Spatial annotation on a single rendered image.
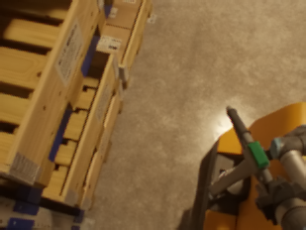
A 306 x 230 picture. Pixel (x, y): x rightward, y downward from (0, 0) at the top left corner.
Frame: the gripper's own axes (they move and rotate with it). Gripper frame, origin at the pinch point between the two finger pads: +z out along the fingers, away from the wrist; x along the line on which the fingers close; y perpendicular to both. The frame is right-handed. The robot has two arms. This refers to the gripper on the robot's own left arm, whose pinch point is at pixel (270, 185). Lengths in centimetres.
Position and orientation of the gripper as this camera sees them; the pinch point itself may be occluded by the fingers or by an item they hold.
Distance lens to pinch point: 107.0
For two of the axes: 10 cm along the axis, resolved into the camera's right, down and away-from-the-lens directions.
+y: 4.3, 8.9, 1.6
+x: 9.0, -4.1, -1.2
